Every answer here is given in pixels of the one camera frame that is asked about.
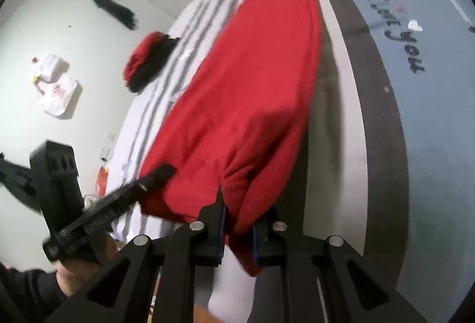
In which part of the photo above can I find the white plastic bag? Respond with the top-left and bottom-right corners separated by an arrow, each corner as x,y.
33,54 -> 69,82

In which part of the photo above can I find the folded black garment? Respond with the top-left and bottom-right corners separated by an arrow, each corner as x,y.
128,35 -> 181,94

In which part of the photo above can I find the person's left hand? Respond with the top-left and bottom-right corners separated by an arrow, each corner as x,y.
56,234 -> 120,297

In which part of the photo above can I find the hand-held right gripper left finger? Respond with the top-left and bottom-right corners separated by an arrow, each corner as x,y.
45,186 -> 228,323

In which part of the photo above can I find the striped bed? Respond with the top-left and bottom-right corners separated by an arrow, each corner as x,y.
111,0 -> 475,323

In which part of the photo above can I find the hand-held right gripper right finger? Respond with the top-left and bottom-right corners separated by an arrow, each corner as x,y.
251,206 -> 431,323

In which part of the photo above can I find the red garment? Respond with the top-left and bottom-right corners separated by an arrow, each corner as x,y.
139,0 -> 323,277
123,31 -> 167,86

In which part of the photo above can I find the white tote bag red print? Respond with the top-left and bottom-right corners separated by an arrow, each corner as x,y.
35,76 -> 80,118

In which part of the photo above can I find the person's left forearm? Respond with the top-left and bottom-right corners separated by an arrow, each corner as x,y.
0,260 -> 73,323

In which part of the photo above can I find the folded red garment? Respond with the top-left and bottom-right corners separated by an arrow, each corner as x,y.
123,31 -> 167,86

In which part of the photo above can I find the black hanging garment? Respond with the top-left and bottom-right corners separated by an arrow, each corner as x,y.
88,0 -> 140,30

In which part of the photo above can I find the orange box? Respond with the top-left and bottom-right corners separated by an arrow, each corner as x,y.
96,165 -> 110,197

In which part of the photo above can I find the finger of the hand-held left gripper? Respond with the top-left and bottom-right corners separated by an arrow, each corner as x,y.
122,164 -> 177,199

